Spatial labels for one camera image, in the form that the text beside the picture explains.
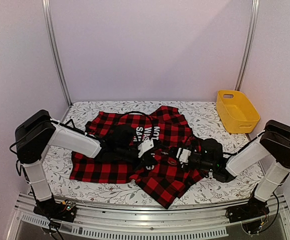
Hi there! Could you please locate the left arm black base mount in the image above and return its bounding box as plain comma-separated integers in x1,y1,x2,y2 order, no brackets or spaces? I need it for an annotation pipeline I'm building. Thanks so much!
33,197,77,223

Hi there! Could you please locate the yellow plastic basket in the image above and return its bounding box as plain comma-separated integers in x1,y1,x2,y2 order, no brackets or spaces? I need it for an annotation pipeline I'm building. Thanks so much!
216,90,261,134

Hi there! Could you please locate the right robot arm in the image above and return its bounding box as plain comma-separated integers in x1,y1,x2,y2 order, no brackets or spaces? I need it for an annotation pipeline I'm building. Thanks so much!
171,120,290,218

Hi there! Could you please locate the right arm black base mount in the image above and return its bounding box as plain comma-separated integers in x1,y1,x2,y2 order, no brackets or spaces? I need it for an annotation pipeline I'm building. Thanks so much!
225,193,270,223

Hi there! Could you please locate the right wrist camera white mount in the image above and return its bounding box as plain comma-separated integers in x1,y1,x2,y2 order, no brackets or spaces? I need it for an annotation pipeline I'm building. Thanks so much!
176,148,192,165

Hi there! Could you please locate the floral patterned table mat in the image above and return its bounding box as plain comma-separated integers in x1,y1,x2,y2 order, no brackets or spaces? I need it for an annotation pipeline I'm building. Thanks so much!
42,101,264,206

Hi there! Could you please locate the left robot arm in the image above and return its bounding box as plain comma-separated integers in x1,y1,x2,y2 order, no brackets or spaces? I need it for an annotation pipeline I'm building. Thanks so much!
9,109,157,217

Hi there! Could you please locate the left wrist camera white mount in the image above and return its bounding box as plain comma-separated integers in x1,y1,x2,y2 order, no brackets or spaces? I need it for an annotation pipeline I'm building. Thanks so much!
137,139,154,158

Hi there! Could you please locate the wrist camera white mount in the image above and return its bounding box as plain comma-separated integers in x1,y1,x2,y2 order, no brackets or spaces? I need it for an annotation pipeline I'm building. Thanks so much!
176,148,192,165
137,139,154,158

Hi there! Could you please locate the red black plaid shirt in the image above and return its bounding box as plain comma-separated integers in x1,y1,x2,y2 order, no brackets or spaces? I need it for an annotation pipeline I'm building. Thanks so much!
69,105,204,209

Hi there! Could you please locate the left aluminium frame post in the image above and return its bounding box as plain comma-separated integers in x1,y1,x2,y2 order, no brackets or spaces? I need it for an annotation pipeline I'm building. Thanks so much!
41,0,73,107

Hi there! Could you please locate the white brooch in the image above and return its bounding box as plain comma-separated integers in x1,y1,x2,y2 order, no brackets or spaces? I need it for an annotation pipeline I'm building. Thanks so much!
167,159,177,166

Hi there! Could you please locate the aluminium front rail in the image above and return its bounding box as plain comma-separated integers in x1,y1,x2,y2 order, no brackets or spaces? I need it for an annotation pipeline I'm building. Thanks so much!
6,193,290,240

